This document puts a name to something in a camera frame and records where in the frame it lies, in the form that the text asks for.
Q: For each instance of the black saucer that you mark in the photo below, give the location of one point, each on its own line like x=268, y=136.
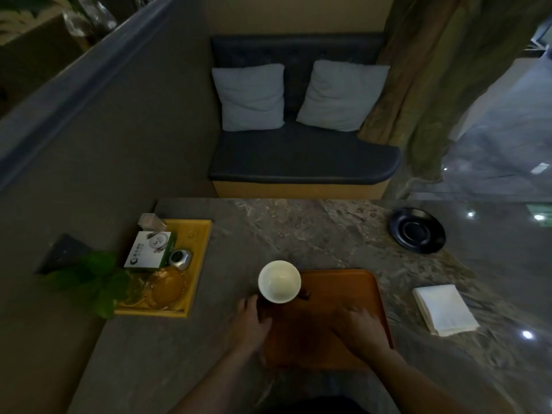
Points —
x=417, y=230

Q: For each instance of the dark blue bench sofa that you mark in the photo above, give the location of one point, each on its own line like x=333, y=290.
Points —
x=297, y=157

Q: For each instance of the clear acrylic stand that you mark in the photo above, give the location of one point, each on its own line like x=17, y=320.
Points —
x=152, y=222

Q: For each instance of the white folded napkin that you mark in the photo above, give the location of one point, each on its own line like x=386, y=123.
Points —
x=445, y=310

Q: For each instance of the white cup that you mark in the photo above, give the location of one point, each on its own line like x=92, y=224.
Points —
x=279, y=282

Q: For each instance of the person's right forearm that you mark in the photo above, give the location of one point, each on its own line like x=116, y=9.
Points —
x=422, y=383

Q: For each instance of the green leafy plant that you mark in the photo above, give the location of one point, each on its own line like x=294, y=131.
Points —
x=92, y=282

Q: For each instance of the person's left forearm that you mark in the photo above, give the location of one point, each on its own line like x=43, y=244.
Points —
x=215, y=383

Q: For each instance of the yellow tray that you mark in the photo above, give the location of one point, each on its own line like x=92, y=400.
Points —
x=196, y=254

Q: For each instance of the person's left hand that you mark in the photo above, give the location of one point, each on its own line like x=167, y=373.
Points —
x=249, y=327

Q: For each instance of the clear glassware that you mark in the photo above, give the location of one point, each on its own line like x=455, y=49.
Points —
x=88, y=15

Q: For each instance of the blue partition ledge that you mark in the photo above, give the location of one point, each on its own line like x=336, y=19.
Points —
x=73, y=88

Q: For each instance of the person's left fingers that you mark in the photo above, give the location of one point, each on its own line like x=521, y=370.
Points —
x=253, y=308

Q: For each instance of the orange serving tray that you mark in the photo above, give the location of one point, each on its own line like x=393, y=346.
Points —
x=310, y=327

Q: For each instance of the dark plant pot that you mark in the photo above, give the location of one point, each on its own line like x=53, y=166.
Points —
x=64, y=252

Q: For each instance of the white and green box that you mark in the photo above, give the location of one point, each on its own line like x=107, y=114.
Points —
x=146, y=254

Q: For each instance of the person's right fingers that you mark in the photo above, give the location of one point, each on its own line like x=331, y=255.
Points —
x=351, y=316

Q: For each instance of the silver faceted ball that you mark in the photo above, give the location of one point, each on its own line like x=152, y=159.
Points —
x=180, y=259

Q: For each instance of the person's right hand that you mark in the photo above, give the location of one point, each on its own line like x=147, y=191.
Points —
x=364, y=334

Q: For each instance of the light grey cushion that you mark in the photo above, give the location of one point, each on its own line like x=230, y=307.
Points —
x=340, y=94
x=251, y=96

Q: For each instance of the olive green curtain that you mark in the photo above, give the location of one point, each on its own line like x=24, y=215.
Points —
x=440, y=68

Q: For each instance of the person's dark trousers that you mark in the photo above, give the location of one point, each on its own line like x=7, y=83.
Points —
x=319, y=403

